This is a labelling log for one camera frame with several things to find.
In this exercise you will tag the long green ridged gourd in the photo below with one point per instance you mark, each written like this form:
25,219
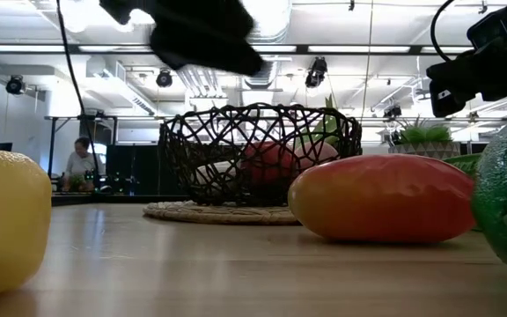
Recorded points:
467,164

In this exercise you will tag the red apple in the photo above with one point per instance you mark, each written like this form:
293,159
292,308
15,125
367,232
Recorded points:
264,165

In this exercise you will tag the pink peach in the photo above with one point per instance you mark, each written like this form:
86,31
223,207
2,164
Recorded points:
319,154

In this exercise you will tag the red mango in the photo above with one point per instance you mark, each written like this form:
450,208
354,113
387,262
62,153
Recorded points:
381,198

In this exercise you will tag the yellow lemon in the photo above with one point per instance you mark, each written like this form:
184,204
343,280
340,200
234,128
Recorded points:
7,220

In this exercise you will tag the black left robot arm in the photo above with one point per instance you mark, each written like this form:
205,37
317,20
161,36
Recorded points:
121,9

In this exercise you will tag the black ceiling spotlight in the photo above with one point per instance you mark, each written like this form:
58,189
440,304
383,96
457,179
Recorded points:
15,85
316,72
392,111
164,78

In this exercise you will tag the potted succulent in white pot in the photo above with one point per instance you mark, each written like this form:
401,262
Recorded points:
425,147

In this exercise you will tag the black partition panel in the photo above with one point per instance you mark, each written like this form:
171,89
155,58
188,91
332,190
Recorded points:
134,169

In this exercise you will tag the round woven straw mat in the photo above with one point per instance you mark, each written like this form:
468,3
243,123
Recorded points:
200,214

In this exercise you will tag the person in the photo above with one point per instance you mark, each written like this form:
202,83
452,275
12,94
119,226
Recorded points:
79,165

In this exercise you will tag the black metal rack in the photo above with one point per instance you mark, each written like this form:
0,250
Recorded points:
52,145

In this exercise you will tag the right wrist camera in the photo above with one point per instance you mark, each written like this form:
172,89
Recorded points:
495,26

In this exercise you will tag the silver ventilation duct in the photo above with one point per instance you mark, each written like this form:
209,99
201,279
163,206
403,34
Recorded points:
264,81

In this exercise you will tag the black ceiling rail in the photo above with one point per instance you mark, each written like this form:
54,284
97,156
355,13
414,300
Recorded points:
350,45

